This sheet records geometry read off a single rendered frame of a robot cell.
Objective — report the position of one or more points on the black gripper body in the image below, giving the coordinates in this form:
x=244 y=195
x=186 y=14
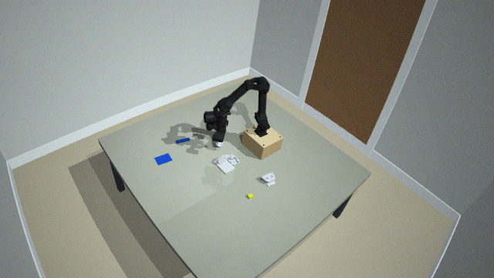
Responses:
x=219 y=137

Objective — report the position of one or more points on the blue flat rectangular plate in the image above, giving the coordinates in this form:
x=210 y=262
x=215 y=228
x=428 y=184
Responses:
x=163 y=159

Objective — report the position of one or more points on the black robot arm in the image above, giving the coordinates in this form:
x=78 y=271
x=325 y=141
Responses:
x=225 y=104

